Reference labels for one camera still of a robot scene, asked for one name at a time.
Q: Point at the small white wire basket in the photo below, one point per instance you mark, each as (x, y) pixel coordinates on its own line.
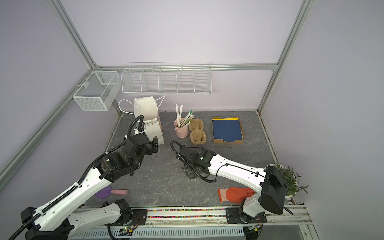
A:
(98, 91)

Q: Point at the cardboard napkin tray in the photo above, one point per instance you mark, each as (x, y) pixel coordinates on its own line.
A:
(227, 130)

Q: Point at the pink metal straw bucket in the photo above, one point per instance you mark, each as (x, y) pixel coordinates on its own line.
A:
(182, 132)

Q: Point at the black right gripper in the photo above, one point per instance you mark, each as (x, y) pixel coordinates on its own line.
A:
(187, 171)

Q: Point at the potted green plant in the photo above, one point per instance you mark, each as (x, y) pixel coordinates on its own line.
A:
(292, 178)

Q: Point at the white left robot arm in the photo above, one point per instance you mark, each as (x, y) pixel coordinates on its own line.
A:
(57, 220)

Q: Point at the blue napkin stack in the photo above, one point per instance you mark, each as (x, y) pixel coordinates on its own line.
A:
(227, 129)

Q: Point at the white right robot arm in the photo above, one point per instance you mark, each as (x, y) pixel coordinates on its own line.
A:
(269, 185)

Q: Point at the stacked pulp cup carriers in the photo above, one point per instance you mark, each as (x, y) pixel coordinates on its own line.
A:
(197, 135)

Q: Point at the red rubber glove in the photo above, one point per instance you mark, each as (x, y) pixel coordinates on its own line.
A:
(234, 194)

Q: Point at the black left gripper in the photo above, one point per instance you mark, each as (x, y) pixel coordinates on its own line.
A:
(153, 147)

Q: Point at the white cartoon gift bag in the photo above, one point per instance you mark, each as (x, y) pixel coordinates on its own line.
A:
(149, 108)

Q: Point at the purple pink spatula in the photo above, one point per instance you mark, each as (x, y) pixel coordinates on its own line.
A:
(107, 191)

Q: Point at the long white wire basket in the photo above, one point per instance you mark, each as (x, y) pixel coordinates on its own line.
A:
(167, 78)

